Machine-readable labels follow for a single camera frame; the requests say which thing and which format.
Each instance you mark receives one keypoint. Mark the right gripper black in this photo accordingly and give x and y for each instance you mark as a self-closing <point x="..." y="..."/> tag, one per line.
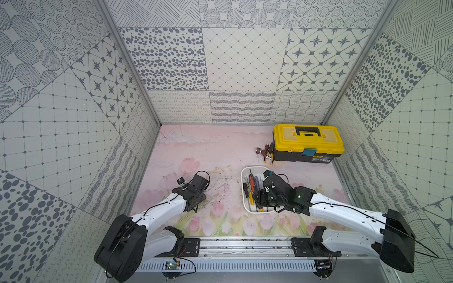
<point x="262" y="197"/>

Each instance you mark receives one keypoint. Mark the aluminium mounting rail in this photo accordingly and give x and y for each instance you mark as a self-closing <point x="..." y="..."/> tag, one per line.
<point x="230" y="247"/>

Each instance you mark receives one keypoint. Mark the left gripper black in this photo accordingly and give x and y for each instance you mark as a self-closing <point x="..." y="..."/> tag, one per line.
<point x="193" y="200"/>

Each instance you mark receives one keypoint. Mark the medium orange black screwdriver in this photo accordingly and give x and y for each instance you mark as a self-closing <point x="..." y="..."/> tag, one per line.
<point x="251" y="182"/>

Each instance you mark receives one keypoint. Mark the white plastic storage box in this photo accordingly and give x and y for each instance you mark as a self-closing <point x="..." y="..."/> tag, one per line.
<point x="246" y="208"/>

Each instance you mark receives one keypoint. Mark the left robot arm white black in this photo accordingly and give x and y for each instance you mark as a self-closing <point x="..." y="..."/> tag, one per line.
<point x="145" y="224"/>

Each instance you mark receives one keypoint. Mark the black yellow dotted screwdriver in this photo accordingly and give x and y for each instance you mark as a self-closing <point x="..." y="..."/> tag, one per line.
<point x="245" y="190"/>

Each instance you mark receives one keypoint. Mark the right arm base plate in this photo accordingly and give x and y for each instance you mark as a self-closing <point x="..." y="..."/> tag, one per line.
<point x="313" y="246"/>

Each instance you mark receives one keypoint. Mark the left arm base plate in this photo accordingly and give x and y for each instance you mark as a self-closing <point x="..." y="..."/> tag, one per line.
<point x="184" y="247"/>

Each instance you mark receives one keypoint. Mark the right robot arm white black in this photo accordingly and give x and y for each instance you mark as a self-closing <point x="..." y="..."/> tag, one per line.
<point x="391" y="237"/>

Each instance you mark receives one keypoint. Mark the black yellow deli screwdriver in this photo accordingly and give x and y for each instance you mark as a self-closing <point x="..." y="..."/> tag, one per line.
<point x="258" y="208"/>

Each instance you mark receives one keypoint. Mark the yellow slim screwdriver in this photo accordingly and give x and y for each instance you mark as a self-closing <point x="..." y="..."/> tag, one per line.
<point x="251" y="199"/>

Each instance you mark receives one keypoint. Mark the dark red metal fitting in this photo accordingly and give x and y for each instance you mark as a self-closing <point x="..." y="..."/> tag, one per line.
<point x="264" y="152"/>

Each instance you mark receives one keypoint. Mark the clear purple screwdriver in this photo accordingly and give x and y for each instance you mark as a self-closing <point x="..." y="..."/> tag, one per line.
<point x="260" y="185"/>

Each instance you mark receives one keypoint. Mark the yellow black toolbox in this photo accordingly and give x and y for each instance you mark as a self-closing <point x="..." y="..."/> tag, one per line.
<point x="304" y="143"/>

